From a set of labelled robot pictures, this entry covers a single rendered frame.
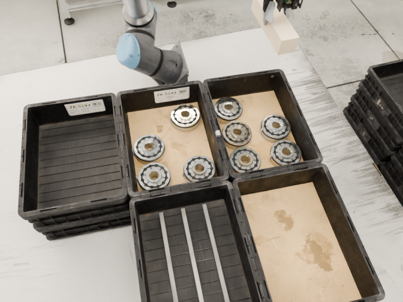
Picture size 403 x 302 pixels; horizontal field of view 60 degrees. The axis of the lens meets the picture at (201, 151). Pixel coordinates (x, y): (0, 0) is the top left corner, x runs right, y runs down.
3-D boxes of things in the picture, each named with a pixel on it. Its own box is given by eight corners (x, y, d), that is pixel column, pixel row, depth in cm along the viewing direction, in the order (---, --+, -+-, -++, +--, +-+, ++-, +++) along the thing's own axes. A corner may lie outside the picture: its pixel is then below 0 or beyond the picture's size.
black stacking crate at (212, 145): (122, 113, 129) (116, 93, 119) (200, 101, 133) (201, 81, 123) (134, 213, 109) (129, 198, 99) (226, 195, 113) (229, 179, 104)
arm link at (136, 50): (141, 79, 140) (111, 67, 131) (144, 49, 144) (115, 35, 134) (159, 71, 132) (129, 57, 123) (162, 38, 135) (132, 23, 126)
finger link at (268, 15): (262, 33, 113) (276, 9, 106) (255, 21, 116) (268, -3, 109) (270, 34, 115) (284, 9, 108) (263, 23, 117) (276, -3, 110)
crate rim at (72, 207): (26, 109, 117) (23, 104, 115) (116, 96, 121) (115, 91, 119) (20, 221, 97) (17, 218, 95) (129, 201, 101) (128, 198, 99)
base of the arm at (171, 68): (155, 74, 152) (136, 66, 145) (174, 45, 146) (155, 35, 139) (167, 94, 143) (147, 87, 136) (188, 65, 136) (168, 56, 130)
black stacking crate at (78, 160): (37, 126, 125) (24, 106, 115) (120, 113, 129) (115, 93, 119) (34, 232, 105) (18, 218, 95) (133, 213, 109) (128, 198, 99)
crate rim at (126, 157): (116, 96, 121) (115, 91, 119) (201, 84, 125) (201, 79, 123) (129, 201, 101) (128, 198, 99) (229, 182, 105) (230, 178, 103)
